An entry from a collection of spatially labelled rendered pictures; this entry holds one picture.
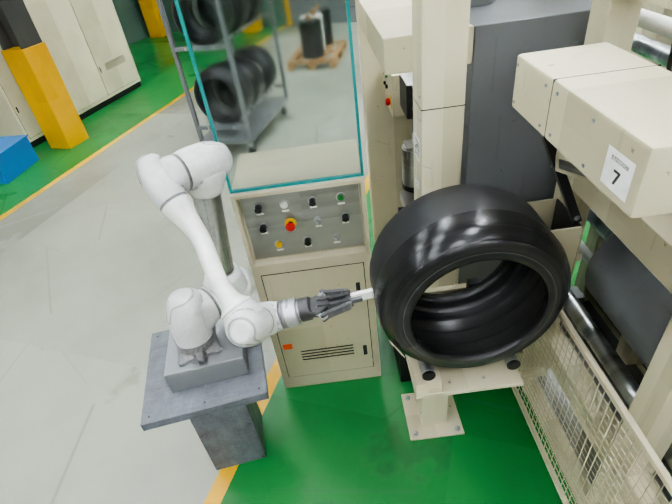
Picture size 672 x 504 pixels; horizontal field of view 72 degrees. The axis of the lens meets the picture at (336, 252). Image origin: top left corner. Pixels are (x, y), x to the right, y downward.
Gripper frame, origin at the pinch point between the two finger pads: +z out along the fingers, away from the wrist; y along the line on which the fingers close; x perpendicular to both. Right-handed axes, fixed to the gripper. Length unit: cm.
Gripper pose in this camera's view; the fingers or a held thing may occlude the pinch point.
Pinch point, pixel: (362, 295)
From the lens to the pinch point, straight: 144.8
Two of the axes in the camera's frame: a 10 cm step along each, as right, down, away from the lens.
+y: -0.7, -6.0, 7.9
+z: 9.6, -2.4, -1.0
